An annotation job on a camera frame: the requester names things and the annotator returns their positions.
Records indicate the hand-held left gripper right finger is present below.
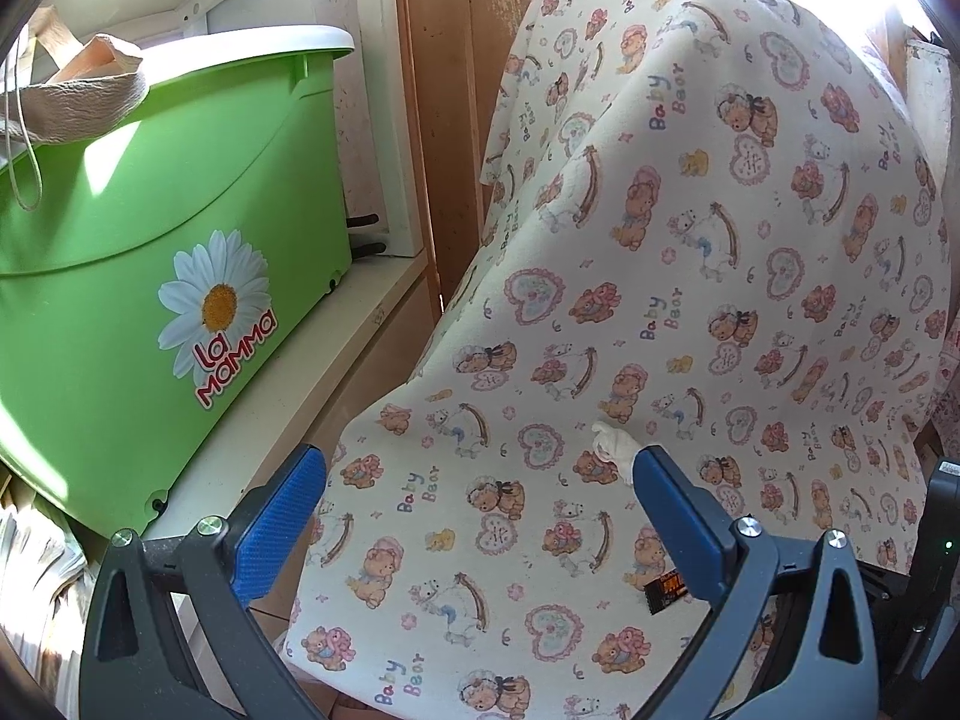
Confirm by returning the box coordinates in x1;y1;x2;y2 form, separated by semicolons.
634;446;878;720

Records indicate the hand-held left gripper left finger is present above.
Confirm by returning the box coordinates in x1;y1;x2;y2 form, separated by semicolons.
79;444;331;720

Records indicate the black and orange sachet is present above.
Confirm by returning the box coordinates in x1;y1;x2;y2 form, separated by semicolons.
643;570;687;608

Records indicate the white tissue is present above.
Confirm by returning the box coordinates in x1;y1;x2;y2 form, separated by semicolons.
590;422;638;485

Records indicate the green plastic bin daisy sticker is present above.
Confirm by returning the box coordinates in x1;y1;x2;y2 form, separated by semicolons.
0;25;357;541

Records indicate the stack of newspapers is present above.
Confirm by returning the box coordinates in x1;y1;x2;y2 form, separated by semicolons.
0;465;98;691

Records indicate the bear printed blanket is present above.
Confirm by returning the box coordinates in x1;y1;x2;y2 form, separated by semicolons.
281;0;953;720

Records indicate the beige bag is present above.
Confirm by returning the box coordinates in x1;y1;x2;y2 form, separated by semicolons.
0;6;151;145

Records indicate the white window frame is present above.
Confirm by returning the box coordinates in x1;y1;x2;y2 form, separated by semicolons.
180;0;428;260

